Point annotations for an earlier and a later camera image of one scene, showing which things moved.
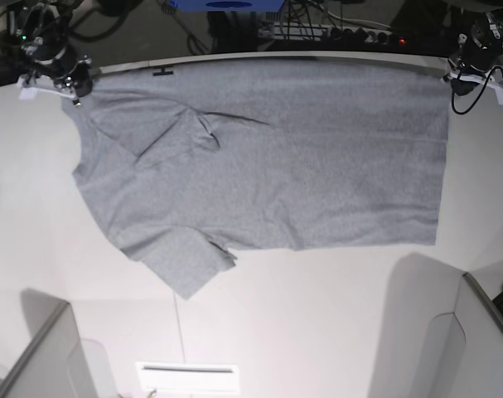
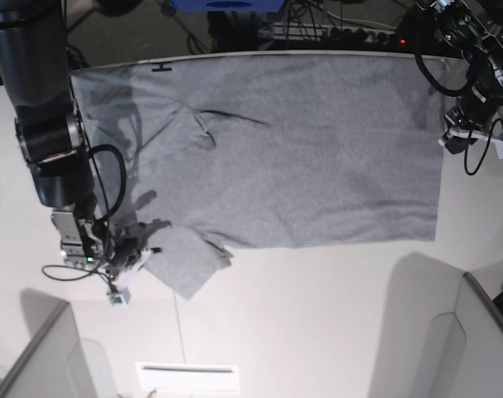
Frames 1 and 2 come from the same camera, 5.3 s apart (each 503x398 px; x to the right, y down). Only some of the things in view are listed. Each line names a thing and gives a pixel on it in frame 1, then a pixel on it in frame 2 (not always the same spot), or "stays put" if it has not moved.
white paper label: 189,377 stays put
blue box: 230,6 stays put
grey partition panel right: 471,351 stays put
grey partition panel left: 52,366 stays put
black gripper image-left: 54,55 → 128,243
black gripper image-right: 483,47 → 475,111
